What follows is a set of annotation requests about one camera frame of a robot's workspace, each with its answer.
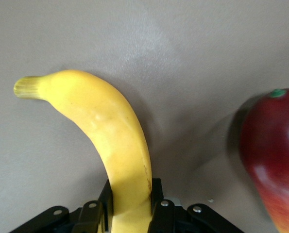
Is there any yellow banana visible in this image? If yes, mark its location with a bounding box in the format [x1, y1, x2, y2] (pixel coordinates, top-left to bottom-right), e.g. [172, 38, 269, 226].
[13, 69, 153, 233]

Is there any red mango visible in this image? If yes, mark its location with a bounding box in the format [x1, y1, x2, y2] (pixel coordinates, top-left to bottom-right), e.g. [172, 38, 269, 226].
[238, 88, 289, 233]

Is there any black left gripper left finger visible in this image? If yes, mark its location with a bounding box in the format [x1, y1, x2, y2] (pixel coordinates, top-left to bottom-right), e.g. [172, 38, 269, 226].
[72, 179, 115, 233]

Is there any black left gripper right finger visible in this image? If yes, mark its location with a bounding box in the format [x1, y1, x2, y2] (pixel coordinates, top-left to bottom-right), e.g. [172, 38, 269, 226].
[148, 178, 184, 233]

